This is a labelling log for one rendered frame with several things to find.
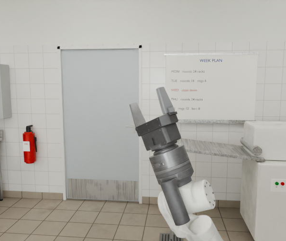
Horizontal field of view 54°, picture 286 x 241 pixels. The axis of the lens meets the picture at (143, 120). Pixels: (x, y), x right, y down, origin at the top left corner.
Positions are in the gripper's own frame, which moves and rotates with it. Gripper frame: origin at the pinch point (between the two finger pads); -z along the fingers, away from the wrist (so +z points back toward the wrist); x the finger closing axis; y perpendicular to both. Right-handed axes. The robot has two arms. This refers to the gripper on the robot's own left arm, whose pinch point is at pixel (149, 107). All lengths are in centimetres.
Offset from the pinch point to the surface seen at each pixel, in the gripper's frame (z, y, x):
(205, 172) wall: 70, -234, -195
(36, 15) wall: -195, -117, -264
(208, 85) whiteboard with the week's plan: -31, -247, -151
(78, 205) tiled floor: 54, -108, -312
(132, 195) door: 68, -168, -275
